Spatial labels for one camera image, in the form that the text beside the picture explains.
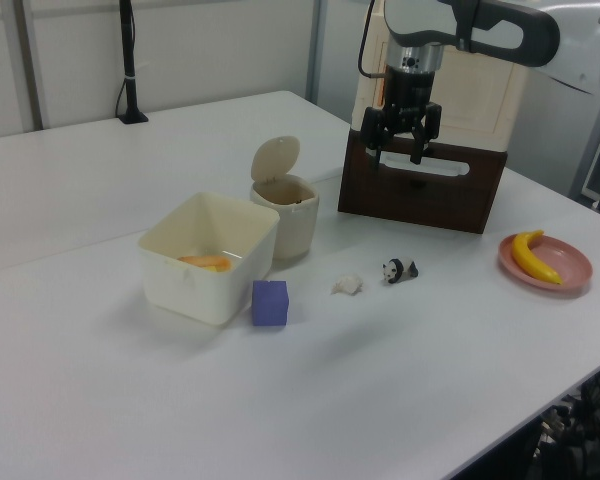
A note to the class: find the dark brown wooden crate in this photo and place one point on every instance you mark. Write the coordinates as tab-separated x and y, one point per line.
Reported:
420	195

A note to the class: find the yellow banana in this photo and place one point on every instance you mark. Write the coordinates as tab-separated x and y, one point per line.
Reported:
527	257

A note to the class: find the purple foam cube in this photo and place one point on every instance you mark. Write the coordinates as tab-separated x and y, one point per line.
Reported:
270	303

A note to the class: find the small beige trash can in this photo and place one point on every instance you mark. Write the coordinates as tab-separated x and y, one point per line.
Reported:
285	200

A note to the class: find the toy panda figure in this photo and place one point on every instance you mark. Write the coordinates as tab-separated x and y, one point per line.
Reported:
399	270

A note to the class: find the white square plastic bin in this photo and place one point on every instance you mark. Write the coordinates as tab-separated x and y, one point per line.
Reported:
205	260

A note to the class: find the crumpled white paper ball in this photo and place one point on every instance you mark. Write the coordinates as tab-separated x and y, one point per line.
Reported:
347	285

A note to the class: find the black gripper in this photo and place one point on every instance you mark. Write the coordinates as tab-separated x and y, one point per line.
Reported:
406	95

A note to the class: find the black camera stand pole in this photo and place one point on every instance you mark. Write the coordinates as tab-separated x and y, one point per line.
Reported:
129	65

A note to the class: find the orange toy carrot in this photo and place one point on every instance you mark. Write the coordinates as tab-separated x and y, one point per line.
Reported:
205	261

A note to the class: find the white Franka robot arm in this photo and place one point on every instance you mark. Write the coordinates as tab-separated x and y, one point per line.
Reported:
485	30

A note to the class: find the pink plate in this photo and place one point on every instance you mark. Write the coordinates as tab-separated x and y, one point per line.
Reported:
567	267

